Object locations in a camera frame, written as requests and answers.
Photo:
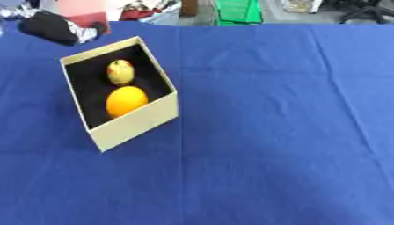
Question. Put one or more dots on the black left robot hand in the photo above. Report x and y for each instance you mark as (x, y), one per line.
(48, 27)

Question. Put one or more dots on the red block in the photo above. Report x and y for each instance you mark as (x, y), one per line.
(82, 10)

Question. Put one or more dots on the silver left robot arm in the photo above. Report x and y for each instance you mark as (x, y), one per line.
(14, 12)

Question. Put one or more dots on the tan cardboard box black inside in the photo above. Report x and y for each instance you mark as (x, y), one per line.
(134, 121)

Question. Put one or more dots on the white box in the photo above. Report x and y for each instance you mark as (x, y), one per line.
(301, 5)

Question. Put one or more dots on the yellow toy apple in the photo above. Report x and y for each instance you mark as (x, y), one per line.
(120, 72)

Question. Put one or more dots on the red and white bag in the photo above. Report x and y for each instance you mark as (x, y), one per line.
(146, 10)

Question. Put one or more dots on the orange toy fruit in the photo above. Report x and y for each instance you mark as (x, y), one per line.
(126, 100)

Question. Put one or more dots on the black office chair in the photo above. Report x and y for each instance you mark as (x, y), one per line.
(365, 10)

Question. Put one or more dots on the brown post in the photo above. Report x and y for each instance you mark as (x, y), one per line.
(188, 7)

